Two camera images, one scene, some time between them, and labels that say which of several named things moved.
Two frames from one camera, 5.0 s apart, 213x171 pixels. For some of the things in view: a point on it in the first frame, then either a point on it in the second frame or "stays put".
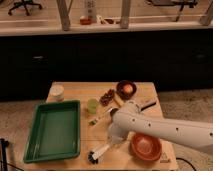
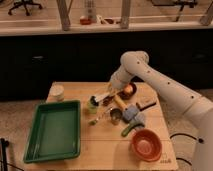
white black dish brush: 93,155 -> 94,99
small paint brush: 93,122 stays put
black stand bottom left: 4,145 stays put
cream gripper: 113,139 -> 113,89
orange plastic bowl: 145,147 stays put
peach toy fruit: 128,88 stays put
